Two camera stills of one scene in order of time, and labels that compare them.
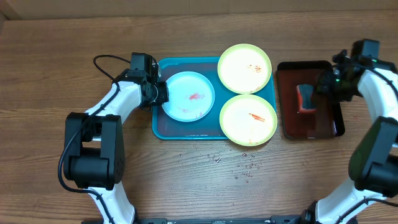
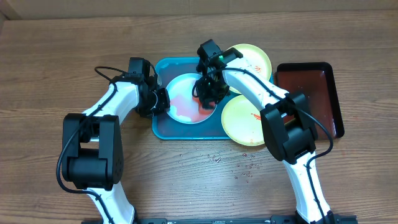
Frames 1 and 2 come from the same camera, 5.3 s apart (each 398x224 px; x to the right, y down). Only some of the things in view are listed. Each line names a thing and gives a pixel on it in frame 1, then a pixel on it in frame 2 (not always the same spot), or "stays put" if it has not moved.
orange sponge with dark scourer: (306, 99) -> (202, 110)
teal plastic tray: (209, 127) stays put
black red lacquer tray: (326, 122) stays put
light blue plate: (191, 96) stays put
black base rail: (306, 218) stays put
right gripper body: (321, 86) -> (209, 94)
